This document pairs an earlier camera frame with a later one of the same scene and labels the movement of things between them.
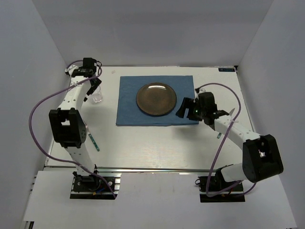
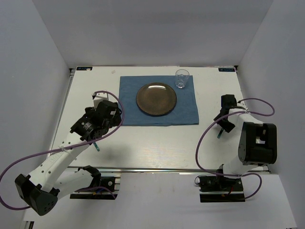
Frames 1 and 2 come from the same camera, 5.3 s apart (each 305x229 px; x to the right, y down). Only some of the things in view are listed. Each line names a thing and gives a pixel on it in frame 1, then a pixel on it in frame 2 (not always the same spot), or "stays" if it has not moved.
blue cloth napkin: [128, 113] stays
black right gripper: [186, 104] to [228, 127]
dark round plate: [156, 98] stays
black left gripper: [90, 91] to [116, 119]
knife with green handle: [219, 134] stays
